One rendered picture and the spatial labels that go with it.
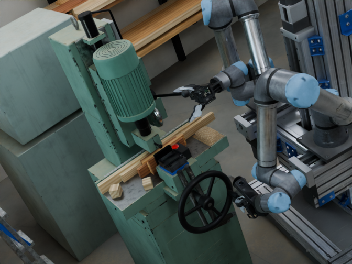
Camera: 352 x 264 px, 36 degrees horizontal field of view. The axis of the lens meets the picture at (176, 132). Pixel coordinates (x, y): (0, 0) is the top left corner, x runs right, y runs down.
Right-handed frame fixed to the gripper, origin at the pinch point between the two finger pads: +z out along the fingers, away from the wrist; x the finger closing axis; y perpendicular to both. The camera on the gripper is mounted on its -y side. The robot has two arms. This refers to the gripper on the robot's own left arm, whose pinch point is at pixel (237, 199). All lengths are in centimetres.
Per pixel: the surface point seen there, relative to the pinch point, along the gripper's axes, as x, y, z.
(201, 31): 182, -85, 275
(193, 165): -6.9, -22.3, 3.4
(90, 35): -13, -92, 6
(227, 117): 103, -11, 172
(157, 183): -21.1, -23.5, 14.7
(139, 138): -14, -44, 23
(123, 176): -29, -34, 26
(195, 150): 3.4, -25.2, 17.7
